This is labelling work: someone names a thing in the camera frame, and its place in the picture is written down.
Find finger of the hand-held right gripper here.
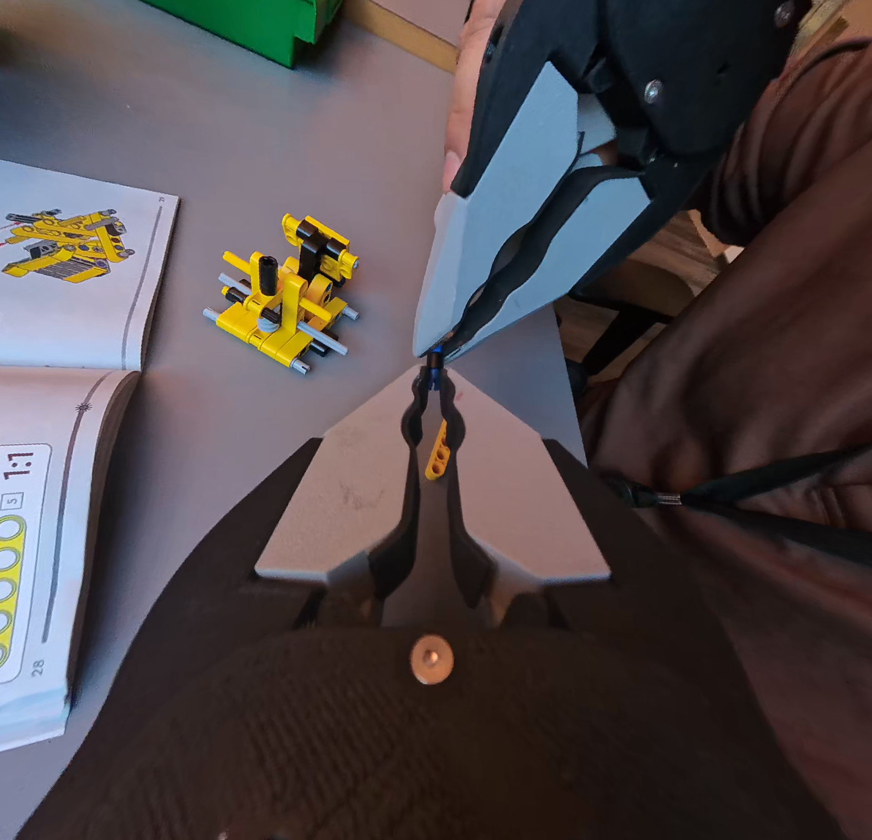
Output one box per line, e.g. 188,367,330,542
412,62,619,359
439,164,655,364

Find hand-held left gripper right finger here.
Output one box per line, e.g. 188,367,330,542
438,367,612,624

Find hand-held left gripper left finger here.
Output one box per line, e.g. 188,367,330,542
255,366,429,609

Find person's right forearm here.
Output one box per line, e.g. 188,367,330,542
684,33,872,262

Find yellow lego beam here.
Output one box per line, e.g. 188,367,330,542
425,418,451,482

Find yellow lego model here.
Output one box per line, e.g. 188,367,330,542
202,213,361,376

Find lego instruction booklet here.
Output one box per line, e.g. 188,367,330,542
0,159,181,752

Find person's right hand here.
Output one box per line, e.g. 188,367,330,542
443,0,527,195

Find green plastic bin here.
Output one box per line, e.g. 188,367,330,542
71,0,352,70

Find chair with black frame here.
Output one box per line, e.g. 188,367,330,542
555,210,743,378

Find black strap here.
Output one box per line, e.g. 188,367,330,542
603,445,872,568

